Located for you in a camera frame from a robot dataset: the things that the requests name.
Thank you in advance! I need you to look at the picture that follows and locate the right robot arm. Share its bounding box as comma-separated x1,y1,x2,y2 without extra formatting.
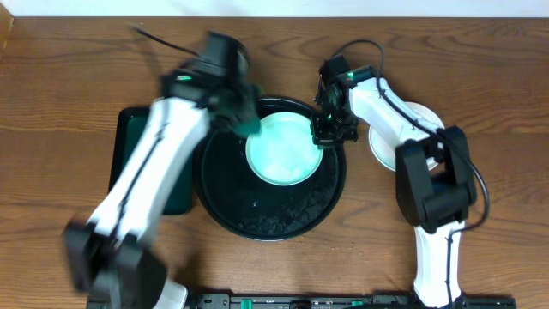
311,63,476,308

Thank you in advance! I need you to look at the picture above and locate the light green plate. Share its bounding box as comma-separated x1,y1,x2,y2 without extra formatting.
245,112,323,186

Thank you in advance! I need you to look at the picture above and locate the white plate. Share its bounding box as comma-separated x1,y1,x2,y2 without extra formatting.
368,101,444,172

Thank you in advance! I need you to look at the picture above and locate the rectangular black tray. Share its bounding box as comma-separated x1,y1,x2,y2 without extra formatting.
108,106,193,215

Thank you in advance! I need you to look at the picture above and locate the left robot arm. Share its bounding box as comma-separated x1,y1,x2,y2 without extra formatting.
63,64,260,308

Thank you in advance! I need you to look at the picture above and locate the green sponge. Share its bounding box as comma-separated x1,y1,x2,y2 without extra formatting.
232,116,261,138

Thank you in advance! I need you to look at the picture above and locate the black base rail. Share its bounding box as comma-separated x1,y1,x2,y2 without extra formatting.
188,292,518,309

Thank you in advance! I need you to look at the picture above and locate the round black tray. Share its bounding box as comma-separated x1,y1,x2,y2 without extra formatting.
192,94,347,242

